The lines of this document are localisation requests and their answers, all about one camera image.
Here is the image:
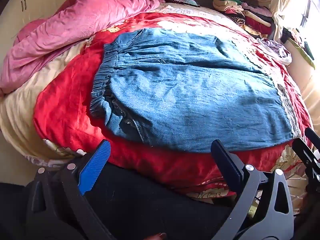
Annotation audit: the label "red floral blanket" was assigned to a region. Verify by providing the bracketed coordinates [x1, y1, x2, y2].
[32, 4, 316, 215]

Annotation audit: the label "white lilac garment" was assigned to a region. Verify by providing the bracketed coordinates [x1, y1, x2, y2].
[256, 37, 293, 66]

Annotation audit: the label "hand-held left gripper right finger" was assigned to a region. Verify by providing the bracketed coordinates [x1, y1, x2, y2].
[211, 139, 294, 240]

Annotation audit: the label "person's black trouser legs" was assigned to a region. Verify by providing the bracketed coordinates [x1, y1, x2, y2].
[0, 160, 236, 240]

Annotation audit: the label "cream bedsheet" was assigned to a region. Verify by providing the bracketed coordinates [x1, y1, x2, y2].
[0, 39, 93, 167]

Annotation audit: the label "pink duvet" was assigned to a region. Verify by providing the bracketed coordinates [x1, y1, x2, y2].
[0, 0, 166, 95]

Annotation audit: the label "pile of folded clothes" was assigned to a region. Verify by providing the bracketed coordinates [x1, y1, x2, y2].
[212, 0, 276, 40]

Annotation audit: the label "blue denim pants with lace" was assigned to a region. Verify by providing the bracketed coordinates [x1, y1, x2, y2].
[89, 27, 302, 153]

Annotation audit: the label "cream curtain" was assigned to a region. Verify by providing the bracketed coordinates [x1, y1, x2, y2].
[269, 0, 311, 41]

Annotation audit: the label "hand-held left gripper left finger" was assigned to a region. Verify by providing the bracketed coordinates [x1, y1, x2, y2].
[25, 140, 118, 240]

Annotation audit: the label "green patterned cloth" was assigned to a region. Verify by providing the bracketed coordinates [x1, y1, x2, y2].
[287, 29, 316, 68]

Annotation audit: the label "window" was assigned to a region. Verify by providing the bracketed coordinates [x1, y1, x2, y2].
[285, 0, 320, 32]

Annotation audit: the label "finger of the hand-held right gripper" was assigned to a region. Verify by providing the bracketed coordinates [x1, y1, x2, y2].
[304, 127, 320, 152]
[291, 137, 320, 195]

